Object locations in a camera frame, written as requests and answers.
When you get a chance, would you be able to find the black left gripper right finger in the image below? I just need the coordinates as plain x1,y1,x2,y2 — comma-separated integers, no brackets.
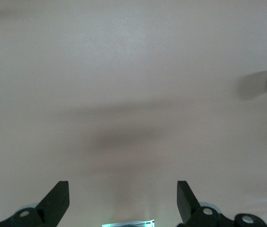
177,180,267,227

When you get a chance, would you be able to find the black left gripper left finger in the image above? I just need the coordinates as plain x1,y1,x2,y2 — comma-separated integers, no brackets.
0,180,70,227

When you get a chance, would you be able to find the brown table cover sheet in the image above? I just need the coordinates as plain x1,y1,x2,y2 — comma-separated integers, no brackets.
0,0,267,227

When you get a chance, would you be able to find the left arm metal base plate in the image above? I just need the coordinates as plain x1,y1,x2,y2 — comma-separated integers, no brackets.
101,219,156,227

